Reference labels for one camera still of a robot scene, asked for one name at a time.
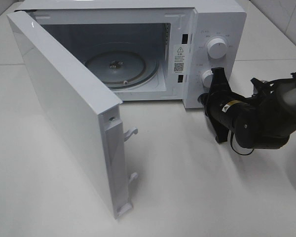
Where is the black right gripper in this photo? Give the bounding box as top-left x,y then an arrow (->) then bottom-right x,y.
199,67 -> 252,144

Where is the round white door button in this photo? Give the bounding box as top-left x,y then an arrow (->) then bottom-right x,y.
197,93 -> 207,105

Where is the white microwave door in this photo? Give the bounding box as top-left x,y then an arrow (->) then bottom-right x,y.
8,11 -> 138,218

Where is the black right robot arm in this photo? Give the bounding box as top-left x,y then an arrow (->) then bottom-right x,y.
198,67 -> 296,149

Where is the white lower microwave knob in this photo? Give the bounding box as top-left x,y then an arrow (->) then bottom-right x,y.
201,70 -> 213,88

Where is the white microwave knob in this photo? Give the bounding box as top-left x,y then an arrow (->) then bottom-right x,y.
201,70 -> 213,88
207,37 -> 227,59

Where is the white upper microwave knob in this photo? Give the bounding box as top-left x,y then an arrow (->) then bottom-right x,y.
207,37 -> 227,59

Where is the white warning label sticker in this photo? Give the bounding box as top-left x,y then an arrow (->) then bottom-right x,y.
172,44 -> 188,74

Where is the white microwave oven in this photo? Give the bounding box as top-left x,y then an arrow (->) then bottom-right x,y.
14,0 -> 247,109

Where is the glass microwave turntable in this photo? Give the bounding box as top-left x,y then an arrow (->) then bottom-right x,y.
85,50 -> 159,89

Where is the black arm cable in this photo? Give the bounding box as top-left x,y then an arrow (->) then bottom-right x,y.
229,133 -> 255,156

